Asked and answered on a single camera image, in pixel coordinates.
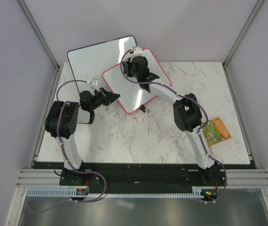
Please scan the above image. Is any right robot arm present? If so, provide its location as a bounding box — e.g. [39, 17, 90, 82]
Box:
[102, 56, 219, 186]

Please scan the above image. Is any black framed whiteboard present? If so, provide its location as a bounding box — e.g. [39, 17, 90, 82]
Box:
[67, 35, 137, 93]

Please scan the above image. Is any aluminium rail frame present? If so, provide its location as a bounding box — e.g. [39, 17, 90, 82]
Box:
[16, 169, 268, 189]

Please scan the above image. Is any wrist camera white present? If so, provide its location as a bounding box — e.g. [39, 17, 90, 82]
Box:
[86, 78, 99, 91]
[130, 46, 143, 57]

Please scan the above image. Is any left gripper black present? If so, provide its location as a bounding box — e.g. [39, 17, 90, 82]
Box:
[90, 87, 120, 111]

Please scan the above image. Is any pink framed whiteboard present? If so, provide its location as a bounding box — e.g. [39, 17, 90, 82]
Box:
[102, 48, 172, 114]

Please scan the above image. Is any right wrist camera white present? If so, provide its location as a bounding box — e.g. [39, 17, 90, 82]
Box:
[130, 46, 143, 57]

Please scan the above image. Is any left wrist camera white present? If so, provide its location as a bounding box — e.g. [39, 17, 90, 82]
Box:
[86, 78, 99, 91]

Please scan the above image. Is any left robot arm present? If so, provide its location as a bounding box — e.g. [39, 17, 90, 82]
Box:
[45, 88, 121, 185]

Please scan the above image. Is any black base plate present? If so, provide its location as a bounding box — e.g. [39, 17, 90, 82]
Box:
[33, 161, 258, 189]

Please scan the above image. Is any light blue cable duct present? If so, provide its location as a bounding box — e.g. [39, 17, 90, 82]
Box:
[26, 186, 219, 198]

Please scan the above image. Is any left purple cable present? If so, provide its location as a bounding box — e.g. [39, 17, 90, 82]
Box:
[25, 80, 107, 215]

